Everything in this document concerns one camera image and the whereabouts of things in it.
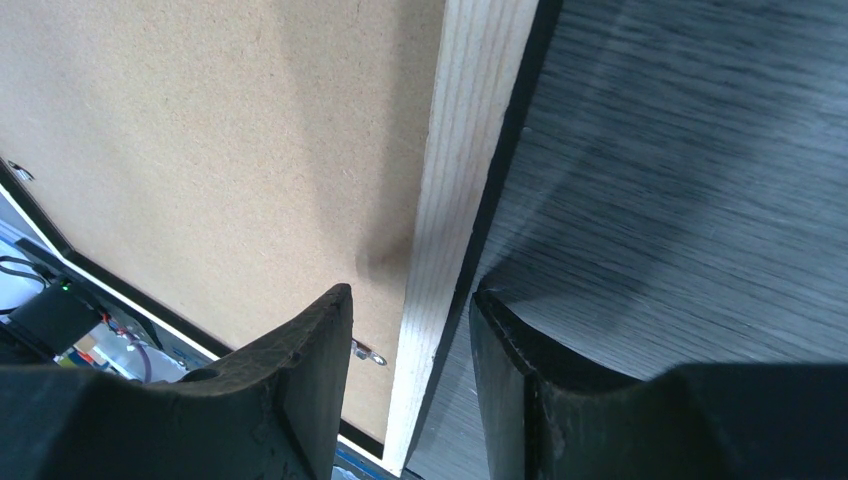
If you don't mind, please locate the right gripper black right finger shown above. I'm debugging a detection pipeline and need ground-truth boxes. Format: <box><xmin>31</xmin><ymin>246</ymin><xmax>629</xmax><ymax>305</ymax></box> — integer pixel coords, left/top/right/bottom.
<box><xmin>469</xmin><ymin>291</ymin><xmax>847</xmax><ymax>479</ymax></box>

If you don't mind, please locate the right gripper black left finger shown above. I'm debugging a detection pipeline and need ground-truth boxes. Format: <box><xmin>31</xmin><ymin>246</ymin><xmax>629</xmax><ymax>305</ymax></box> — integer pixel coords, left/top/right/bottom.
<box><xmin>1</xmin><ymin>283</ymin><xmax>353</xmax><ymax>479</ymax></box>

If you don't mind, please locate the black picture frame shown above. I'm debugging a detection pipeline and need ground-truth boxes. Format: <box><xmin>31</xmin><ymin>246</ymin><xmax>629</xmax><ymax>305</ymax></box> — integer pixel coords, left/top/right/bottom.
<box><xmin>1</xmin><ymin>1</ymin><xmax>539</xmax><ymax>475</ymax></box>

